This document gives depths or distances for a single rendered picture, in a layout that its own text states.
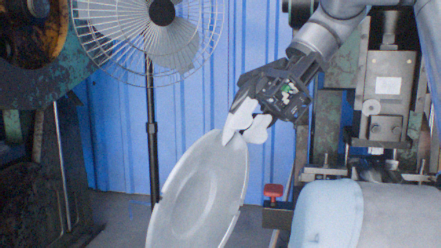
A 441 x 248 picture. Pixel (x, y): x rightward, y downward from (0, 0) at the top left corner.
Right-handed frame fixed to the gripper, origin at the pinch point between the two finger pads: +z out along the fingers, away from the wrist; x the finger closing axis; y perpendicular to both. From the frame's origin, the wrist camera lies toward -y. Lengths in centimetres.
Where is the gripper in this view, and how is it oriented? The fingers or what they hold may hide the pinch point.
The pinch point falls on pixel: (228, 140)
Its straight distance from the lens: 62.8
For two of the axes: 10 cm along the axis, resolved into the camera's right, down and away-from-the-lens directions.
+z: -6.3, 7.6, -1.3
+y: 4.4, 2.2, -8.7
